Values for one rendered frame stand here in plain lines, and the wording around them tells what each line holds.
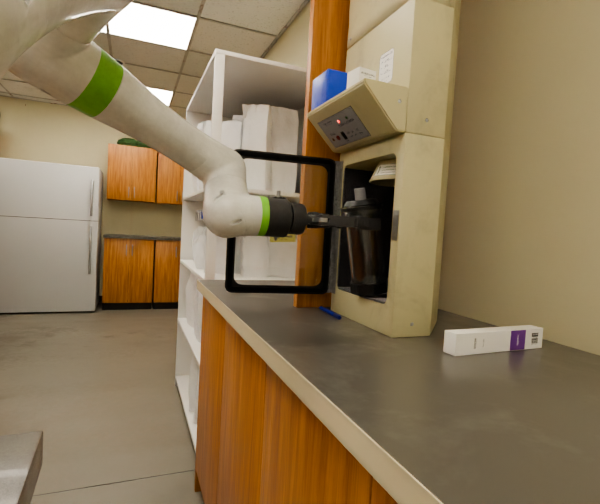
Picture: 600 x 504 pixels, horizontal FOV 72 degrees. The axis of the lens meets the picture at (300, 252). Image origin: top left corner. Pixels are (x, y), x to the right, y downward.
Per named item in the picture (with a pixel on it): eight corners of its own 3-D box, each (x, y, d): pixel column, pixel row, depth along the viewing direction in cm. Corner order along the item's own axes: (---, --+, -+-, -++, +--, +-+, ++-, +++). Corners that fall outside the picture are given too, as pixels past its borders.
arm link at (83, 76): (13, 0, 57) (20, -34, 64) (-32, 65, 62) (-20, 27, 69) (129, 83, 71) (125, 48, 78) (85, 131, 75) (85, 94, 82)
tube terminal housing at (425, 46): (398, 308, 135) (416, 67, 131) (474, 333, 105) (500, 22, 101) (330, 310, 126) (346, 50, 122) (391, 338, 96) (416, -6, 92)
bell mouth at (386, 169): (409, 188, 122) (410, 170, 122) (452, 184, 106) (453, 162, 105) (356, 183, 115) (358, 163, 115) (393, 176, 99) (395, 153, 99)
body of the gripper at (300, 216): (294, 201, 95) (330, 205, 98) (282, 203, 102) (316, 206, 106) (292, 234, 95) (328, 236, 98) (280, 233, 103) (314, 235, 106)
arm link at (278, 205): (257, 239, 101) (268, 240, 93) (259, 190, 100) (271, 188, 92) (280, 240, 103) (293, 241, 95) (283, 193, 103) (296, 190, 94)
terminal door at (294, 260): (328, 294, 123) (336, 159, 121) (224, 292, 115) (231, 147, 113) (327, 294, 124) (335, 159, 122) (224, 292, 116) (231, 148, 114)
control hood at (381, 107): (339, 153, 123) (341, 119, 123) (406, 132, 93) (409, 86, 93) (304, 148, 119) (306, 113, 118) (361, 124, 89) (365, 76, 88)
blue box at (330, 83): (342, 117, 121) (343, 86, 120) (359, 109, 112) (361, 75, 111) (310, 112, 117) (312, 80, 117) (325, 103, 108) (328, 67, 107)
